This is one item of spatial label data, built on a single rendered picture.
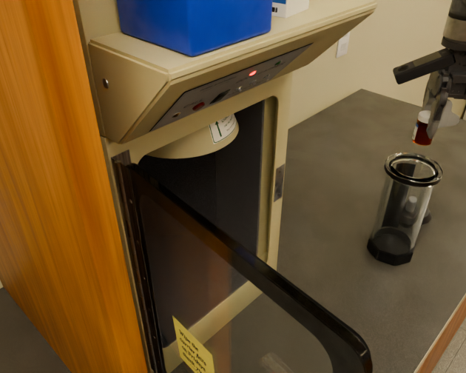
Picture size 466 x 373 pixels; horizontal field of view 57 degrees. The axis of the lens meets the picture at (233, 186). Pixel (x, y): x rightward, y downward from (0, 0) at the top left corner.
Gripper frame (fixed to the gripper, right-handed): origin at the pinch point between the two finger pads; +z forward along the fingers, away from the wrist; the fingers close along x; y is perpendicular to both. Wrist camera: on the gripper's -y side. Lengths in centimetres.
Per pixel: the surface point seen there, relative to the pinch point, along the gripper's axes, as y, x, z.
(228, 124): -41, -37, -17
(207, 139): -43, -41, -17
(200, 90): -41, -56, -30
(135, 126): -46, -59, -28
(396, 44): 16, 104, 12
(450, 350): 46, 26, 116
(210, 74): -40, -58, -33
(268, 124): -35.0, -29.8, -13.8
